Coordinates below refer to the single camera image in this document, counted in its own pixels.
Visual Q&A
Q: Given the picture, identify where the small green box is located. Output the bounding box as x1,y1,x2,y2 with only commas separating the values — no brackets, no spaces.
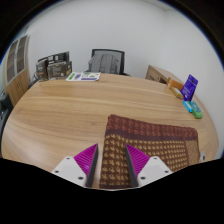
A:
189,101,204,120

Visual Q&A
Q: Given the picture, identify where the wooden side drawer cabinet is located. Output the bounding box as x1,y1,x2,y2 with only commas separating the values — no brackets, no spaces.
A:
145,64,183,84

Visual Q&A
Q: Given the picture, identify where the purple upright box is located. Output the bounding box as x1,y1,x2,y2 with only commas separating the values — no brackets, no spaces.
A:
180,74,199,102

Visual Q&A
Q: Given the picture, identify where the grey backpack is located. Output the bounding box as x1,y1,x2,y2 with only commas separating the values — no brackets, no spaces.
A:
88,54,120,74

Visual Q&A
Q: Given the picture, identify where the orange box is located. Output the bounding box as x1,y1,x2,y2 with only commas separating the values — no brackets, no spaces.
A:
166,77,185,92

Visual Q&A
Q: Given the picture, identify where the maroon and gold patterned towel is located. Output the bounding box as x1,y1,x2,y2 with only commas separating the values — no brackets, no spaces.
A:
98,114,202,190

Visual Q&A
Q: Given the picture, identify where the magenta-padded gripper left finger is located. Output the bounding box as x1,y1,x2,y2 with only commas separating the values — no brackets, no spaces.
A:
50,143,100,188

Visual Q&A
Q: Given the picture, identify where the wooden cabinet with glass doors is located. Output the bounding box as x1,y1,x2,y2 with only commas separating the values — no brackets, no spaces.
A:
3,34,32,107

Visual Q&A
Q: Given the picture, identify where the dark printed cardboard box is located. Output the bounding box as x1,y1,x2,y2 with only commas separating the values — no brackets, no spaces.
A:
46,60,73,80
37,51,70,66

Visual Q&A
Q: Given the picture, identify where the small yellow box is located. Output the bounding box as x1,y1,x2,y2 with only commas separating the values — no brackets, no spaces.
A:
170,86,184,100

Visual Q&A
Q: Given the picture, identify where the black mesh office chair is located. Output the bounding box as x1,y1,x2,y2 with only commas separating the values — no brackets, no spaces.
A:
87,48,131,76

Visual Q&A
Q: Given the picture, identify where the small blue box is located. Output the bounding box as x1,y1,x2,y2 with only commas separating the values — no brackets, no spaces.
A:
182,100,194,113

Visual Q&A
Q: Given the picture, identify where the small brown cardboard box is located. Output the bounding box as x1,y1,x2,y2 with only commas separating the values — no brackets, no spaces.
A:
35,60,49,82

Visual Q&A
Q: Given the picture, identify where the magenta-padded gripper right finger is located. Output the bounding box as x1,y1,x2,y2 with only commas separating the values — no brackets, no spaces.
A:
124,143,173,188

